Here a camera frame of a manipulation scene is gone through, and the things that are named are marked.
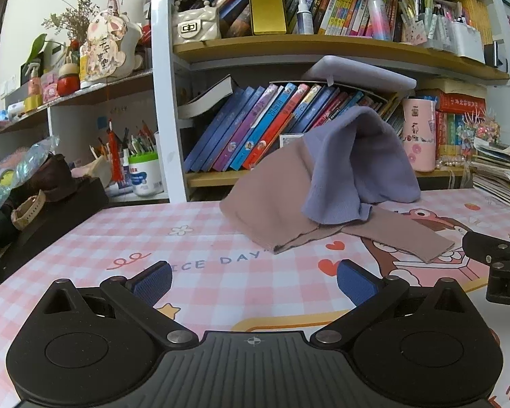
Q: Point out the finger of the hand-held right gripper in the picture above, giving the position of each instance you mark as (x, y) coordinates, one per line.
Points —
(493, 248)

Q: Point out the stack of magazines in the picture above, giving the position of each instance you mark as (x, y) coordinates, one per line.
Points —
(501, 182)

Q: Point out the white spray bottle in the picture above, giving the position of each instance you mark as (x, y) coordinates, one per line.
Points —
(304, 21)

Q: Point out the white side shelf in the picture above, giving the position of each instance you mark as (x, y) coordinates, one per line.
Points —
(80, 110)

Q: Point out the cream quilted handbag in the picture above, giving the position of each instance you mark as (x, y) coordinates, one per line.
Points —
(195, 27)

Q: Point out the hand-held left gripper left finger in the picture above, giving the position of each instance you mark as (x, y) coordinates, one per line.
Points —
(153, 282)

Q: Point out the white wooden bookshelf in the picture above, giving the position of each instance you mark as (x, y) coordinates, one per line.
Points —
(165, 93)

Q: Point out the colourful bead ornament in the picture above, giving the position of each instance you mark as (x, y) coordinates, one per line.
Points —
(484, 127)

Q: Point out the row of colourful books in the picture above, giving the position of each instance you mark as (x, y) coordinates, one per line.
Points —
(246, 136)

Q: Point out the rabbit-shaped card ornament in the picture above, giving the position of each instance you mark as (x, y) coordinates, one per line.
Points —
(106, 46)

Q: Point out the bundle of coloured pencils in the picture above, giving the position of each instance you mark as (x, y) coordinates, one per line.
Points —
(140, 142)

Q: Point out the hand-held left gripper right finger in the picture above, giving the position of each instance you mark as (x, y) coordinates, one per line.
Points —
(357, 282)

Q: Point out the brown plush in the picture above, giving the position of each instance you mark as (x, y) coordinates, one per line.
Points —
(55, 174)

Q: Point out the iridescent plastic bag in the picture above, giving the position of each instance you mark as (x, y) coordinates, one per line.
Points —
(0, 178)

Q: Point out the pink and purple sweater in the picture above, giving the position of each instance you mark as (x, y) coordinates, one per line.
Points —
(280, 187)

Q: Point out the white jar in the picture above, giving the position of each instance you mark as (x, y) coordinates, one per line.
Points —
(144, 178)

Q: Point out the white flat tray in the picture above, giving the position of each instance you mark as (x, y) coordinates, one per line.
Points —
(357, 72)

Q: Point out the dried flower bouquet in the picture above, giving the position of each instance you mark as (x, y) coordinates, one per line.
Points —
(74, 21)

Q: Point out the row of red books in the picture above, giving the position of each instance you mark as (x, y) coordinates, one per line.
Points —
(459, 104)

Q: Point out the row of thin paperbacks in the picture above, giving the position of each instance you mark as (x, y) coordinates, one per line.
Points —
(344, 4)

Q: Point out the pink spray bottle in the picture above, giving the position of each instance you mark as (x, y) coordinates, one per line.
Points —
(34, 87)

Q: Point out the pink gradient bottle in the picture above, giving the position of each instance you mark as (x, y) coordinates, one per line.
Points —
(380, 21)

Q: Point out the small black device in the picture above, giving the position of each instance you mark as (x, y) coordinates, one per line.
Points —
(494, 53)

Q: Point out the pile of leaning books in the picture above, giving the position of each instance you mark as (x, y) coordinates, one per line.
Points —
(238, 17)

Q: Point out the red daruma doll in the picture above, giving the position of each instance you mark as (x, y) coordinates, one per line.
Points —
(69, 85)

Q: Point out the black box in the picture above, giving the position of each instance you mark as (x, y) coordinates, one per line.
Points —
(68, 212)

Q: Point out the beige wristwatch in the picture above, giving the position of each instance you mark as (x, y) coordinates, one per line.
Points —
(25, 216)

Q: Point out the pink printed cup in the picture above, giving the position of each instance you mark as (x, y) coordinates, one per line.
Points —
(418, 136)

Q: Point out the yellow box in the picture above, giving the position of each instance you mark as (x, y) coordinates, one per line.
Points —
(267, 12)

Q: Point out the white pen holder with pens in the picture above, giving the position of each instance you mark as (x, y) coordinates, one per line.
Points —
(467, 42)

